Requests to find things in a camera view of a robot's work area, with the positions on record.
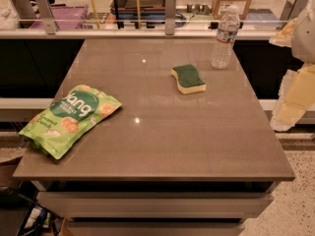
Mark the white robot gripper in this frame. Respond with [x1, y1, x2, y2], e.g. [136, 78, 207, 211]
[269, 0, 315, 132]

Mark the clear plastic water bottle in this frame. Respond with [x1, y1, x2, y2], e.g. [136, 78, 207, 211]
[211, 4, 240, 70]

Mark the green rice chip bag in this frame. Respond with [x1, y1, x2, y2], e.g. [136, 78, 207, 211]
[20, 85, 121, 160]

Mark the green yellow sponge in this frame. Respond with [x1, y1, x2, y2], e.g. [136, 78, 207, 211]
[171, 64, 207, 94]

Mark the black pole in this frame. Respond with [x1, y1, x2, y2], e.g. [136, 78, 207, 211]
[113, 0, 124, 30]

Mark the yellow pole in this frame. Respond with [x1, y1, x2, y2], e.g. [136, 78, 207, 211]
[91, 0, 100, 30]

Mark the purple plastic crate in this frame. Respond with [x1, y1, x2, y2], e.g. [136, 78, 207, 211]
[29, 4, 90, 30]

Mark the upper cabinet drawer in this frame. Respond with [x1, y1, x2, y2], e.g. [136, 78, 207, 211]
[37, 192, 274, 219]

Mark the cabinet drawer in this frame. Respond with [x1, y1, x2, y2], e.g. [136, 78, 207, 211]
[37, 192, 274, 219]
[68, 222, 244, 236]

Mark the lower cabinet drawer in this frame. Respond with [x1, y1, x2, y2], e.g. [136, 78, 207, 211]
[68, 222, 244, 236]

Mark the metal railing post right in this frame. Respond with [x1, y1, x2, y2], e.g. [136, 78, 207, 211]
[280, 0, 308, 22]

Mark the metal railing post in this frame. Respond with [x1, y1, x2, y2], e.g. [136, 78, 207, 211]
[35, 0, 57, 34]
[280, 0, 308, 22]
[165, 0, 176, 35]

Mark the metal railing post centre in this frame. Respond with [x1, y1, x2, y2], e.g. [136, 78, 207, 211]
[165, 0, 176, 35]

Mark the metal railing post left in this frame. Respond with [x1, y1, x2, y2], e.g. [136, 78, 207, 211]
[35, 0, 57, 34]

